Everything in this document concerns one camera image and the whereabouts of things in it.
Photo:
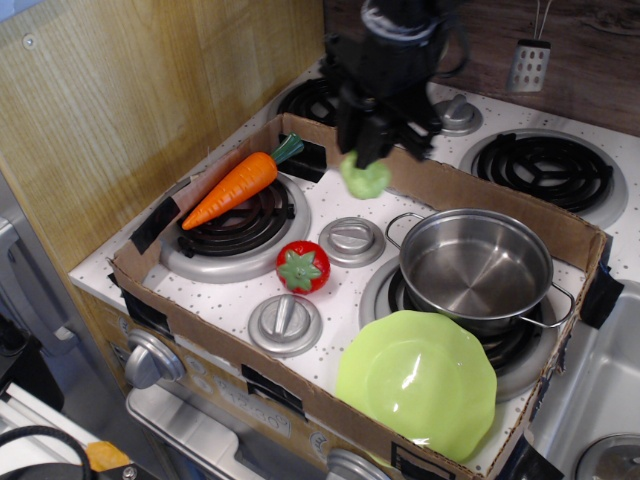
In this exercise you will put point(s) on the silver stove knob centre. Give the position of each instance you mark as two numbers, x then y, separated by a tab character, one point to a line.
352	242

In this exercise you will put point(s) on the orange toy carrot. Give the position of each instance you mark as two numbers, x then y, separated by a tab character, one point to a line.
252	175

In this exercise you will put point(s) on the silver oven door handle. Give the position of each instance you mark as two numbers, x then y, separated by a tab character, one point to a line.
211	446

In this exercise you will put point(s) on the stainless steel pot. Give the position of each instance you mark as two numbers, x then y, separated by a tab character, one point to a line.
483	269

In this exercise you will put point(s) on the silver stove knob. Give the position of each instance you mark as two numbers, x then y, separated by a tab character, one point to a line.
458	116
285	326
352	242

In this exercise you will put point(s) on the steel sink basin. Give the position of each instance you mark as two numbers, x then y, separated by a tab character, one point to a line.
597	394

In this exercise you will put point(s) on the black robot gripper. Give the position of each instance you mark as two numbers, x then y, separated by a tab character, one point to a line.
386	72

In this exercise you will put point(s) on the silver oven front knob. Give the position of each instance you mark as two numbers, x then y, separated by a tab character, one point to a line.
151	361

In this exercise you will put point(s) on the light green plastic plate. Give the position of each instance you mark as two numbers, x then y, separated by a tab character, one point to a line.
424	377

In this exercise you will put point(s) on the front right coil burner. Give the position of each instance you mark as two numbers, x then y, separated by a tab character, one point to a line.
517	355

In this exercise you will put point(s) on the silver stove knob front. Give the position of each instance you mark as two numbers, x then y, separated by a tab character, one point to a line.
285	326

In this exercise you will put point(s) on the green toy broccoli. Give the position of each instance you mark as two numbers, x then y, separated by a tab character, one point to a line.
367	183

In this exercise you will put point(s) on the front left coil burner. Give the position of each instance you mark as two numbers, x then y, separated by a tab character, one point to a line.
243	243

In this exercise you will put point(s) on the hanging metal grater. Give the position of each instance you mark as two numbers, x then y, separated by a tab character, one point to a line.
529	65

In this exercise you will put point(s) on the red toy strawberry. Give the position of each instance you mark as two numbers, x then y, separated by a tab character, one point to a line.
303	267

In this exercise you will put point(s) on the back right coil burner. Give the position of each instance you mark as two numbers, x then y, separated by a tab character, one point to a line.
559	168

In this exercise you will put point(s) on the silver stove knob back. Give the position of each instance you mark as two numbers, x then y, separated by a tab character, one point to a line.
458	116

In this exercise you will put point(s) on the sink drain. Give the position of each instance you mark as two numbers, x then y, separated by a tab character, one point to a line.
613	457

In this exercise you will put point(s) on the silver oven knob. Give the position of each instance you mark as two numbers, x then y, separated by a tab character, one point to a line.
151	361
345	465

